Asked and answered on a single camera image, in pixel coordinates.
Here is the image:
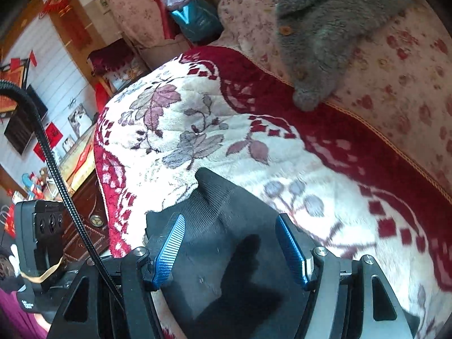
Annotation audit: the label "black knit pants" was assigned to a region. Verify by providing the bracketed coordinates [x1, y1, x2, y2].
[146, 168, 309, 338]

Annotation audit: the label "red white floral blanket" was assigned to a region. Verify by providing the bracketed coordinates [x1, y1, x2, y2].
[94, 46, 451, 338]

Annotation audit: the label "floral pink quilt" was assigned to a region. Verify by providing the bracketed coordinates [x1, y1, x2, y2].
[218, 0, 451, 190]

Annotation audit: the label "grey fleece garment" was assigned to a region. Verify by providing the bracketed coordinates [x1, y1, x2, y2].
[275, 0, 411, 111]

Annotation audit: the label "teal plastic bag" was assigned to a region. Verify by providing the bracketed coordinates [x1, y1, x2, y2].
[160, 0, 223, 44]

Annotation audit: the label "black camera box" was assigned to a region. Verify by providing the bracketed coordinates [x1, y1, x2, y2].
[14, 200, 65, 284]

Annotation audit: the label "black wall television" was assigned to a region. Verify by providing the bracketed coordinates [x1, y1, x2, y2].
[4, 85, 48, 155]

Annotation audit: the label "black braided cable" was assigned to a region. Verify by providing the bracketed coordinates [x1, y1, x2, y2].
[0, 79, 125, 308]

